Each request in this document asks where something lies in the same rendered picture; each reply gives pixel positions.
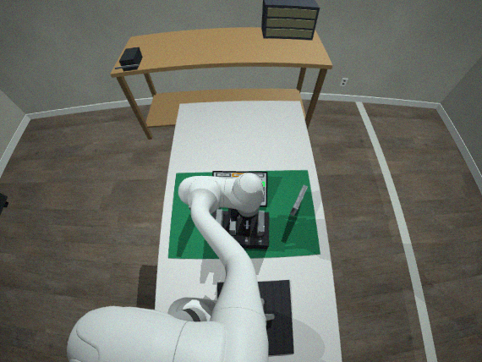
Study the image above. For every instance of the green bench mat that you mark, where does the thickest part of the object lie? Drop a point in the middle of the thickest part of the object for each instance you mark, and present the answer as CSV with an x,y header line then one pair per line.
x,y
288,235

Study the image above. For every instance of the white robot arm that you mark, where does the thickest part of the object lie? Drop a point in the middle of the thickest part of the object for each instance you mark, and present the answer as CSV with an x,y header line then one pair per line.
x,y
234,331

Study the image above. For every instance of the black status display screen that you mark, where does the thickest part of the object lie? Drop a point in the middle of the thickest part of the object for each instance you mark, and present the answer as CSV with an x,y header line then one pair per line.
x,y
235,174

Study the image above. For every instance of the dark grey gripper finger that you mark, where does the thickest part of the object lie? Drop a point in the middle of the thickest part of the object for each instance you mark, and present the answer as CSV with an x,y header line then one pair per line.
x,y
246,228

